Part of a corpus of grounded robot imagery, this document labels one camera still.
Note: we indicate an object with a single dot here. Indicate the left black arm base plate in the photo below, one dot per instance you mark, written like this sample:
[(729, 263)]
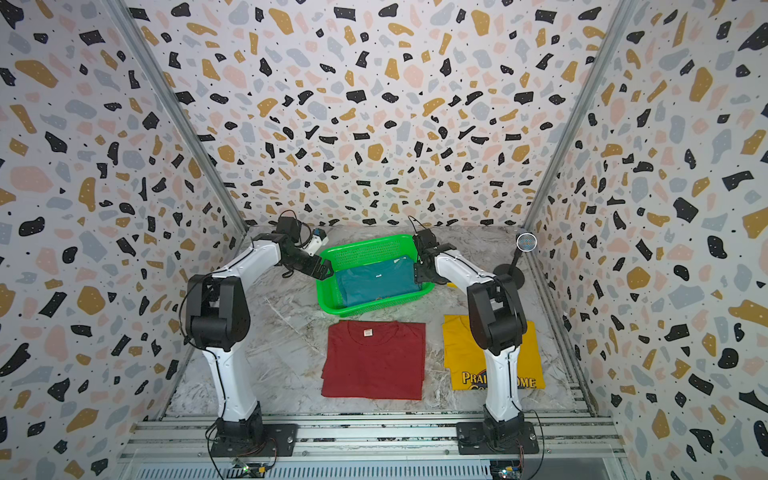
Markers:
[(268, 440)]

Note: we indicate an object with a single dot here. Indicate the aluminium rail frame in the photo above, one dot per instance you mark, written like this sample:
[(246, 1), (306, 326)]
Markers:
[(573, 445)]

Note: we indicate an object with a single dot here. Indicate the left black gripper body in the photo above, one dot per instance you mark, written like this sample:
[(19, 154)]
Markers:
[(306, 264)]

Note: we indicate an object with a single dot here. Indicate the yellow printed folded t-shirt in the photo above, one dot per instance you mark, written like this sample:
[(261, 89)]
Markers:
[(466, 362)]

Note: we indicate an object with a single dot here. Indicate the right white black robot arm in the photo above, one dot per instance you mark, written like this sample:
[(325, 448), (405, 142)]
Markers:
[(497, 323)]

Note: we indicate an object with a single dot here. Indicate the left green circuit board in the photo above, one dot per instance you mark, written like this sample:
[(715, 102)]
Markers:
[(251, 470)]

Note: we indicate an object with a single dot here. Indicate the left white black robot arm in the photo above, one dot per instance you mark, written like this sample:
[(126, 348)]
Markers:
[(217, 318)]

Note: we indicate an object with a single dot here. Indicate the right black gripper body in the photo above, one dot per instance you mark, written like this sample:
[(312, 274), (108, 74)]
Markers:
[(419, 273)]

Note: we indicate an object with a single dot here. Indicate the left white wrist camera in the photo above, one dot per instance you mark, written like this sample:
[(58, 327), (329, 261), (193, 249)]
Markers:
[(318, 239)]

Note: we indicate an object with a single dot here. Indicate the teal t-shirt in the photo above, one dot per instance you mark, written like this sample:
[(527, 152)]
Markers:
[(377, 281)]

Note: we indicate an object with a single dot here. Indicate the red t-shirt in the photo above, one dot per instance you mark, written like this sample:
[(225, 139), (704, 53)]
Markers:
[(375, 360)]

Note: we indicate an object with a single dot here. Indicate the green plastic basket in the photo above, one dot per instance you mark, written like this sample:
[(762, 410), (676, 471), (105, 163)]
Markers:
[(364, 253)]

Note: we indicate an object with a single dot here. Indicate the black stand with round gauge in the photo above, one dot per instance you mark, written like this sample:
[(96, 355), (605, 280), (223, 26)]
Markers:
[(525, 242)]

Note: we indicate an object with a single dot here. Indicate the right green circuit board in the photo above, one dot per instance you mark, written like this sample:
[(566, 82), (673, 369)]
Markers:
[(506, 470)]

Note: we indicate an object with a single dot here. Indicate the green circuit board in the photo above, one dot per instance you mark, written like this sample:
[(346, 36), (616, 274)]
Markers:
[(251, 470), (506, 470)]

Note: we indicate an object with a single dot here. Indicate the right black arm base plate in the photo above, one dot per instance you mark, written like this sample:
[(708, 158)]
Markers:
[(487, 438)]

